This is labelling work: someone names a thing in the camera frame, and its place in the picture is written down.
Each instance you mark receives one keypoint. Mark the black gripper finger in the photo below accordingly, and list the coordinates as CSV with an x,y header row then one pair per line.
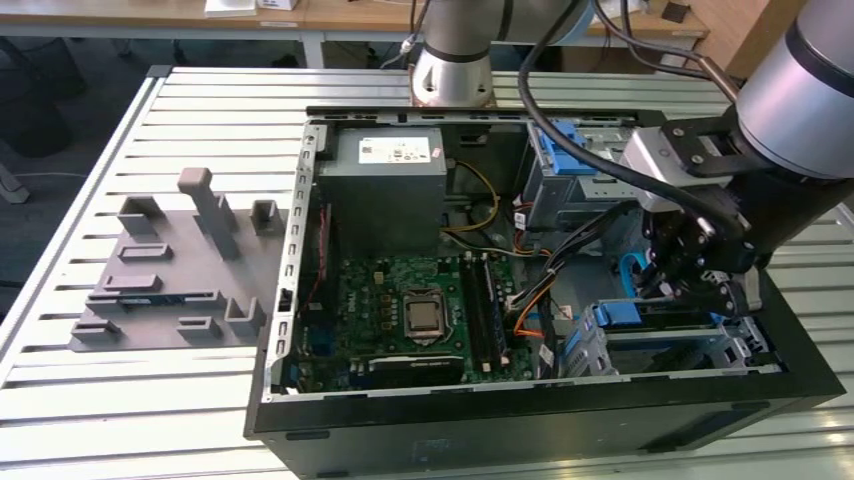
x,y
727,295
656,250

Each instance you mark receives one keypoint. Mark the hard disk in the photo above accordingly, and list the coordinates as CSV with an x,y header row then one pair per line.
x,y
616,315

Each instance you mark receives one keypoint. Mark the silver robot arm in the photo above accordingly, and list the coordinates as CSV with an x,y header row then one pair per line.
x,y
800,100

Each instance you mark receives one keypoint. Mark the silver disk bay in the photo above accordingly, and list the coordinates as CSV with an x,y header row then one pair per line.
x,y
667,337

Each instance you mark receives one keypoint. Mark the silver optical drive cage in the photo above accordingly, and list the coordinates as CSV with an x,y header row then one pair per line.
x,y
567,200

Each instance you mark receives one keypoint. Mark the blue drive bay latch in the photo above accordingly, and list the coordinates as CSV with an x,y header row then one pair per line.
x,y
553,165

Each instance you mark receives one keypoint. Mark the black RAM slot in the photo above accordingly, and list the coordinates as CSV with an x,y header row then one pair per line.
x,y
469,310

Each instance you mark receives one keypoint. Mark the silver CPU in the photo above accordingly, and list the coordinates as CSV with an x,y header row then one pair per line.
x,y
424,317

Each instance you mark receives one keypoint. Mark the wooden cabinet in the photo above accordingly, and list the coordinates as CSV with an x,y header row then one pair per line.
x,y
740,30

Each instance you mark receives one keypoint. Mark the black open PC case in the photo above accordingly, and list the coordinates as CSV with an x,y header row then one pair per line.
x,y
533,430

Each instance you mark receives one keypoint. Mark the CPU socket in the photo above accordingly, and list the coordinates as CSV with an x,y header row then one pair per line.
x,y
403,315

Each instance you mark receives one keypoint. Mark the grey power supply unit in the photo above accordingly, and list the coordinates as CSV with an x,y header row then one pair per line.
x,y
380,210

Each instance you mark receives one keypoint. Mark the small black object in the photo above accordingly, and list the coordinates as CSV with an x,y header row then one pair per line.
x,y
679,12

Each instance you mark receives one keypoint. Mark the green motherboard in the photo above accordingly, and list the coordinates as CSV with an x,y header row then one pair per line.
x,y
373,300

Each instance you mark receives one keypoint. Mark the black graphics card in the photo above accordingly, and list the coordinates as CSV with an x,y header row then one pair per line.
x,y
413,372

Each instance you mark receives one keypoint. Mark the grey parts rack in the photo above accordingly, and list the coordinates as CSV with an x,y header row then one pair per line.
x,y
173,280

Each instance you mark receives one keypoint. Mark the green RAM stick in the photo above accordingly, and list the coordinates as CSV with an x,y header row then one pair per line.
x,y
160,301

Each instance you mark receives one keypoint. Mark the small white box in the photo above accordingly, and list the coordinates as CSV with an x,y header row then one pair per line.
x,y
276,4

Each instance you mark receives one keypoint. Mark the wooden desk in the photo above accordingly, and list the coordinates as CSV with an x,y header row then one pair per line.
x,y
133,22

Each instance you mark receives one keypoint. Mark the grey stand foot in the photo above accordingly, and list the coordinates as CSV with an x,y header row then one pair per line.
x,y
13,192

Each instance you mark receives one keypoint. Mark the black mesh waste bin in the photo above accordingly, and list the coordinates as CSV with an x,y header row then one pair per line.
x,y
40,100

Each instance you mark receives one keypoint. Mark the grey wrist camera housing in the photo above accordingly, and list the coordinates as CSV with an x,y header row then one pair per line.
x,y
650,150

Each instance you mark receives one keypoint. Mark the black camera bracket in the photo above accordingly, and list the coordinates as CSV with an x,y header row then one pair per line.
x,y
674,132

